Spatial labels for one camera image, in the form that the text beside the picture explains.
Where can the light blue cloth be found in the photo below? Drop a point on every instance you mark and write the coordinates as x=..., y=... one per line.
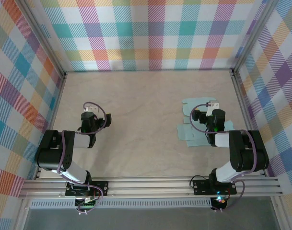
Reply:
x=186, y=134

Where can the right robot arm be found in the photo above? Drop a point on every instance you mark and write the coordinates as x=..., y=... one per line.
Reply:
x=246, y=153

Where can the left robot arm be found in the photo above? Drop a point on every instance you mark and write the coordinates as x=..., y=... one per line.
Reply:
x=50, y=153

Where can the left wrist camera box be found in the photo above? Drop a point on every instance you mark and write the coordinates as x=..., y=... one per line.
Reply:
x=108, y=119

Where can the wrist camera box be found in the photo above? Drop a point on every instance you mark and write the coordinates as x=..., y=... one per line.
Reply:
x=196, y=115
x=108, y=119

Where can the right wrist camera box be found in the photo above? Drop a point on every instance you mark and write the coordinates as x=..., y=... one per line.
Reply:
x=196, y=115

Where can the aluminium side rail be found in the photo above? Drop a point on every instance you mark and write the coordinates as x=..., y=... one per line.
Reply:
x=247, y=119
x=52, y=119

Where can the long aluminium base rail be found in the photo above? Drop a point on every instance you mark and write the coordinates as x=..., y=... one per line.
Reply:
x=148, y=187

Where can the aluminium frame post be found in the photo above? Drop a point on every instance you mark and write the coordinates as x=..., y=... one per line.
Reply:
x=45, y=39
x=253, y=36

